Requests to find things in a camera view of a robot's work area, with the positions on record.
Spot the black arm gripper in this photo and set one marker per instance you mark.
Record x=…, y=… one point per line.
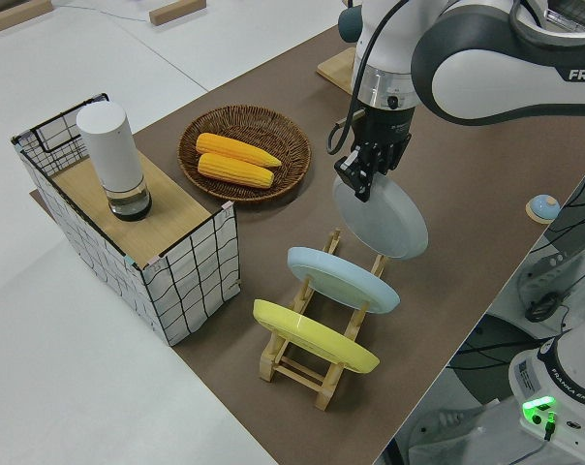
x=387, y=125

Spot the gray ceramic plate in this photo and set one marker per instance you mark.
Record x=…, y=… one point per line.
x=384, y=223

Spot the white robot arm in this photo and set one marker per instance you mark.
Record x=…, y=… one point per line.
x=491, y=72

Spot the light blue ceramic plate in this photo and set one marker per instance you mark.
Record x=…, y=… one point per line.
x=341, y=278

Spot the yellow ceramic plate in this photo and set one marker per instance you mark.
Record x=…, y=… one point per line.
x=312, y=336

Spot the low wooden plate rack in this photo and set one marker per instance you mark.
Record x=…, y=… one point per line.
x=299, y=375

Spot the round wicker basket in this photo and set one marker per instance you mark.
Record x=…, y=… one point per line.
x=292, y=145

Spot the brown table mat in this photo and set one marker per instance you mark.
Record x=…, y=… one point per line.
x=467, y=203

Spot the wooden mug tree stand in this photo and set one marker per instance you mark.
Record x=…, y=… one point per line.
x=336, y=68

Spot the yellow corn cob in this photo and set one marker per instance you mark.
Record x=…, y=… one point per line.
x=234, y=170
x=234, y=149

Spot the teal mug yellow inside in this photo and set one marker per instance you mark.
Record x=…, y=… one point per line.
x=349, y=24

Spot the pink binder clip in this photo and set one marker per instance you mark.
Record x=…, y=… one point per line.
x=228, y=208
x=155, y=263

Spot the blue call bell wooden base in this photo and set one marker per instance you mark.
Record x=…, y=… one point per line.
x=542, y=207

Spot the wooden basket lid board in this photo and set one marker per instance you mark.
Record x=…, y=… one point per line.
x=171, y=213

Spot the white toaster oven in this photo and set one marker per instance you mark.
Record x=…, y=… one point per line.
x=575, y=14

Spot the light wooden block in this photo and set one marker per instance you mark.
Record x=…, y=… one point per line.
x=14, y=14
x=176, y=12

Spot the teal binder clip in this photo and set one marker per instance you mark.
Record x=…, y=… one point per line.
x=129, y=260

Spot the white cylinder dispenser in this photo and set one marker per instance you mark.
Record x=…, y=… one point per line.
x=111, y=145

